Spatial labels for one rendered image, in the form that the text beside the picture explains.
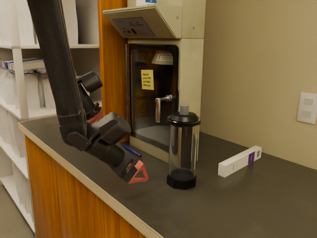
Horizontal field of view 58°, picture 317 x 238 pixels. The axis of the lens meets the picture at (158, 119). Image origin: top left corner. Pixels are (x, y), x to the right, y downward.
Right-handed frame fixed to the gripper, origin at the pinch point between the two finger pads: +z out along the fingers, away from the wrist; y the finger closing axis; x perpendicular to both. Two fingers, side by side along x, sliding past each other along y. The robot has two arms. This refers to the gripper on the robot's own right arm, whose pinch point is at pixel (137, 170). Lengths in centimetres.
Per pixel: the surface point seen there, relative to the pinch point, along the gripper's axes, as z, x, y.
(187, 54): -1.5, -41.0, 12.5
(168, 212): 6.7, 3.6, -13.3
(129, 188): 6.3, 6.7, 4.4
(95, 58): 36, -38, 155
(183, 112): 1.4, -22.8, 0.0
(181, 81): 2.7, -32.5, 11.2
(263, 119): 47, -47, 5
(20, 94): -2, 14, 122
